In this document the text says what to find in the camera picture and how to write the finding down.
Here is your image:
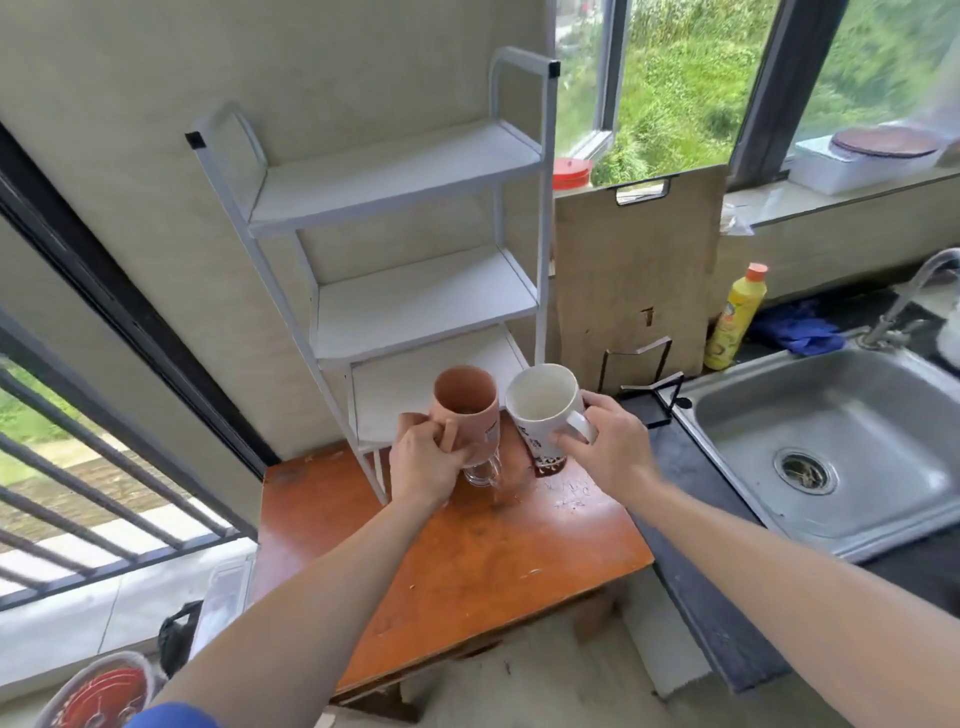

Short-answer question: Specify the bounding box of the person's left hand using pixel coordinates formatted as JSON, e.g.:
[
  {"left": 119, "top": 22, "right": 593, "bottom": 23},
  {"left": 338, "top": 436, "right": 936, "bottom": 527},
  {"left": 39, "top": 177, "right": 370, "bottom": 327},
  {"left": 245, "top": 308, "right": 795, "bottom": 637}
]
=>
[{"left": 387, "top": 416, "right": 482, "bottom": 514}]

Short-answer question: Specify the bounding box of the person's right hand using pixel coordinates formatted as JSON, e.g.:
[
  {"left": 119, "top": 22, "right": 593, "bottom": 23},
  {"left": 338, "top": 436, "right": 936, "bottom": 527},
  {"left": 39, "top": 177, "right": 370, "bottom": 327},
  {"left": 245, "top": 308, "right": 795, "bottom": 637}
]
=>
[{"left": 547, "top": 389, "right": 662, "bottom": 509}]

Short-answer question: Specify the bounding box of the clear glass cup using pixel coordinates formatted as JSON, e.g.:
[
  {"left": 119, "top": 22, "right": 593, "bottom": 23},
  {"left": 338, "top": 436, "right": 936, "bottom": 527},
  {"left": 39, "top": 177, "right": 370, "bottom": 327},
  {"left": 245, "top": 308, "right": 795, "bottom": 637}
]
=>
[{"left": 463, "top": 446, "right": 503, "bottom": 490}]

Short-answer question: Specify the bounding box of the terracotta pink mug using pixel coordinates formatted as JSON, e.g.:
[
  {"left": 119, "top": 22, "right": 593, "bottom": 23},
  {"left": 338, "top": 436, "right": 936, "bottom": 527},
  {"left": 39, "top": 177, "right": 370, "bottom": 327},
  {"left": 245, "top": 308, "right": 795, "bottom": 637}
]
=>
[{"left": 397, "top": 365, "right": 502, "bottom": 456}]

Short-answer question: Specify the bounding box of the white mug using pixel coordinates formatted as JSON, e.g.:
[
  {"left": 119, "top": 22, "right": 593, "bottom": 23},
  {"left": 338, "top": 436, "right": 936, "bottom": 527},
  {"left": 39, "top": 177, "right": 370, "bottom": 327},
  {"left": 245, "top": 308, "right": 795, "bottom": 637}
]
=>
[{"left": 504, "top": 363, "right": 600, "bottom": 476}]

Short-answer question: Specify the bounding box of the white metal shelf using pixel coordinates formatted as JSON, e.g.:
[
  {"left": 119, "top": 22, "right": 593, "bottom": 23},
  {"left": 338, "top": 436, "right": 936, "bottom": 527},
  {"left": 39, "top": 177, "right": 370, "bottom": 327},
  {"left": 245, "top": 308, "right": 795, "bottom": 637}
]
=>
[{"left": 185, "top": 46, "right": 562, "bottom": 506}]

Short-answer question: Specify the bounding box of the person's right forearm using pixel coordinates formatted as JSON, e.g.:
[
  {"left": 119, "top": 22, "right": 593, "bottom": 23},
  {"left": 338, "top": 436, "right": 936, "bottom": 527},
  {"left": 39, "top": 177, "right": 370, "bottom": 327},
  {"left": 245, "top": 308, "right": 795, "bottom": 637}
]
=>
[{"left": 626, "top": 479, "right": 960, "bottom": 728}]

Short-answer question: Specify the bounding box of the person's left forearm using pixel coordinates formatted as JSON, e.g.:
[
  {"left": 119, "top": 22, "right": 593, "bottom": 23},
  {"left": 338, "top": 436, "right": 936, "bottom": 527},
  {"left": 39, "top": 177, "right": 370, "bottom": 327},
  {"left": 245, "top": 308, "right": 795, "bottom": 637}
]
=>
[{"left": 149, "top": 494, "right": 453, "bottom": 728}]

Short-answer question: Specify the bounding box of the black cutting board holder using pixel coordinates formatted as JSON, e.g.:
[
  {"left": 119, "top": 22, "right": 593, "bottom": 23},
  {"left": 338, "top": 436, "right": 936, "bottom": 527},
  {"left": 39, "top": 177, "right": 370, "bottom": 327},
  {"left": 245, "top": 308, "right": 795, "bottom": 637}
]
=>
[{"left": 597, "top": 335, "right": 686, "bottom": 431}]

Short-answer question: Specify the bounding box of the orange wooden table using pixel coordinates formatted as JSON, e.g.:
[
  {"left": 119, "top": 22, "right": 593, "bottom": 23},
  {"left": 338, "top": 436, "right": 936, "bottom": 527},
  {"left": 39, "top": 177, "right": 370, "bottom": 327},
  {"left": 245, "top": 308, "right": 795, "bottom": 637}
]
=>
[{"left": 251, "top": 431, "right": 656, "bottom": 711}]

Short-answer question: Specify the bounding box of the wooden cutting board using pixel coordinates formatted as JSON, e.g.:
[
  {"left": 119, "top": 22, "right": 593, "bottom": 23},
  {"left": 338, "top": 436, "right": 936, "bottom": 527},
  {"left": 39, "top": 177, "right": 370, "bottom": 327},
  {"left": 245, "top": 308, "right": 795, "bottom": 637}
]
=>
[{"left": 553, "top": 164, "right": 730, "bottom": 400}]

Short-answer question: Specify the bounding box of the yellow detergent bottle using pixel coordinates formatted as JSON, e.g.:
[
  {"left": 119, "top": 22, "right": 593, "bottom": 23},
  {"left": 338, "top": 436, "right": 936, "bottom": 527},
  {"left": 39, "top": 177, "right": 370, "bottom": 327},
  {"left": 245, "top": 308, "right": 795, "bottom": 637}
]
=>
[{"left": 703, "top": 262, "right": 769, "bottom": 373}]

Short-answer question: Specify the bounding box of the blue cloth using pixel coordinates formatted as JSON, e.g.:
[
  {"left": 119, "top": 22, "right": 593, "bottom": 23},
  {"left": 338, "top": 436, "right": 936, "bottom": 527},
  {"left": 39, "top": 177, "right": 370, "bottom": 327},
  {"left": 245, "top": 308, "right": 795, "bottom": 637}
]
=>
[{"left": 749, "top": 299, "right": 848, "bottom": 358}]

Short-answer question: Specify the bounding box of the clear plastic storage box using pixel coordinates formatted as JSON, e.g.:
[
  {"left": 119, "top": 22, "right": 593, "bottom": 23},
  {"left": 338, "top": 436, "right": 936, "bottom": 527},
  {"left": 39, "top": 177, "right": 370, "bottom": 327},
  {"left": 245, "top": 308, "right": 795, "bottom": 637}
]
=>
[{"left": 187, "top": 554, "right": 257, "bottom": 662}]

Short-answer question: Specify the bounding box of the stainless steel sink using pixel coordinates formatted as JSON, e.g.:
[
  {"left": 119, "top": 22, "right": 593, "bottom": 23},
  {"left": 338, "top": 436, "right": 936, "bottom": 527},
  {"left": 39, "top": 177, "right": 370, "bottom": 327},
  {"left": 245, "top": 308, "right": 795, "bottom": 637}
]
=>
[{"left": 671, "top": 329, "right": 960, "bottom": 565}]

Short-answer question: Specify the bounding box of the red lidded jar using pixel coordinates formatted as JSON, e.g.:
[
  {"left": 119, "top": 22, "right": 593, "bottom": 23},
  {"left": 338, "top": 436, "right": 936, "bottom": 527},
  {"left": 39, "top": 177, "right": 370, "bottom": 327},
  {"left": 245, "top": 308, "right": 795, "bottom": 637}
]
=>
[{"left": 553, "top": 157, "right": 595, "bottom": 192}]

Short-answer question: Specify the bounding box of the black bag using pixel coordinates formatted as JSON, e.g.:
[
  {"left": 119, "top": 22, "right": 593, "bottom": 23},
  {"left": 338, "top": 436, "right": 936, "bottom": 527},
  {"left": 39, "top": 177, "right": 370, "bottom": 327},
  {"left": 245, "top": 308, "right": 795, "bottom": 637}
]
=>
[{"left": 157, "top": 599, "right": 206, "bottom": 681}]

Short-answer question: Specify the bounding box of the metal faucet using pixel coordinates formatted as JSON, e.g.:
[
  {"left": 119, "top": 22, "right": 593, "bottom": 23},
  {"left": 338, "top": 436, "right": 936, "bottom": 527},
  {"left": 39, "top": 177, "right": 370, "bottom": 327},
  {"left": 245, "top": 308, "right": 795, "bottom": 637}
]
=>
[{"left": 857, "top": 247, "right": 960, "bottom": 353}]

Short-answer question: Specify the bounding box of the black balcony railing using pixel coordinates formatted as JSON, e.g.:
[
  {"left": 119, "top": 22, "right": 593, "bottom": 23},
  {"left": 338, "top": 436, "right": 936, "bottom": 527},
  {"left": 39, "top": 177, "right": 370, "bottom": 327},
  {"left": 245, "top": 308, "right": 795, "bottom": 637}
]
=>
[{"left": 0, "top": 307, "right": 242, "bottom": 613}]

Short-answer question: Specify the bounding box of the blue sleeve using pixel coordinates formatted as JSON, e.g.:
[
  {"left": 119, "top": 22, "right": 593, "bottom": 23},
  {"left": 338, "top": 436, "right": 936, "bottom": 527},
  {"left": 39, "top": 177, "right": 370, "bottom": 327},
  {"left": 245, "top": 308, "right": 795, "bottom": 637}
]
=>
[{"left": 123, "top": 701, "right": 220, "bottom": 728}]

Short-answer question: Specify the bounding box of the white bowl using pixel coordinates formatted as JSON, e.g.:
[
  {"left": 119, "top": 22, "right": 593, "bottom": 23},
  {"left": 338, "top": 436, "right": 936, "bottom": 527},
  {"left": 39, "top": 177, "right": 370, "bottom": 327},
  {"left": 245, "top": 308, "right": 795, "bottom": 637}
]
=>
[{"left": 937, "top": 296, "right": 960, "bottom": 370}]

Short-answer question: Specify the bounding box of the white plastic box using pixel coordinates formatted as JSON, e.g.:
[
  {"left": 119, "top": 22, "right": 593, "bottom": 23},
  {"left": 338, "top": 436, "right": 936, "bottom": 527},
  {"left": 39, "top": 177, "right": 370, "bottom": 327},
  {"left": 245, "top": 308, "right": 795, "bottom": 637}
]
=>
[{"left": 787, "top": 134, "right": 947, "bottom": 197}]

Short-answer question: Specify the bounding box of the clear bucket with red lid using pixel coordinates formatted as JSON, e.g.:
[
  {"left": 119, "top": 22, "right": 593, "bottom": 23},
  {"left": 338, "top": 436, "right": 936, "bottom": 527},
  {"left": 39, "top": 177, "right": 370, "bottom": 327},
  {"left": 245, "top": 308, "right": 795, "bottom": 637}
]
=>
[{"left": 33, "top": 650, "right": 156, "bottom": 728}]

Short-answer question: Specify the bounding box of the brown round plate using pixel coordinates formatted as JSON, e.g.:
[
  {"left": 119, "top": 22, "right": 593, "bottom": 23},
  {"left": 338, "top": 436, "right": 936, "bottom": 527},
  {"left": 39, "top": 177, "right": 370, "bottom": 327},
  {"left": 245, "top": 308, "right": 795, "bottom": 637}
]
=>
[{"left": 830, "top": 125, "right": 943, "bottom": 160}]

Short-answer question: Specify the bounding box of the black balcony door frame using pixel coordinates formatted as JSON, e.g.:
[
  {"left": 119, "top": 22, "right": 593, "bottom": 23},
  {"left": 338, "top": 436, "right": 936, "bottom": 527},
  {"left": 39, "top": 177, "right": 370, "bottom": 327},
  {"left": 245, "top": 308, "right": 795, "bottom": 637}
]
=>
[{"left": 0, "top": 123, "right": 283, "bottom": 542}]

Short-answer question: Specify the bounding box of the black window frame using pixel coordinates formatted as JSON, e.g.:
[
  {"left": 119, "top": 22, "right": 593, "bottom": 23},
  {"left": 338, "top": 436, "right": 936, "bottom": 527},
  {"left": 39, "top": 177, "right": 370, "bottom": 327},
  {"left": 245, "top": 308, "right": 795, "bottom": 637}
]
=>
[{"left": 551, "top": 0, "right": 960, "bottom": 190}]

